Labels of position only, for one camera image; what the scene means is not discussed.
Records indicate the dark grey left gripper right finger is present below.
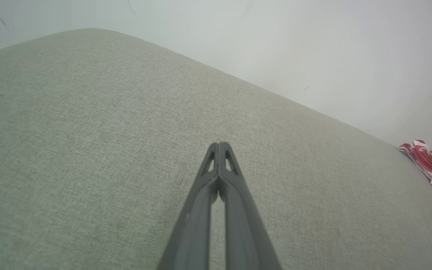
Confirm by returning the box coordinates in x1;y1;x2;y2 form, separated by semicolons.
219;142;282;270

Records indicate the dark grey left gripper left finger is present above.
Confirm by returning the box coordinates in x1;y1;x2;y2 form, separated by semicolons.
157;142;221;270

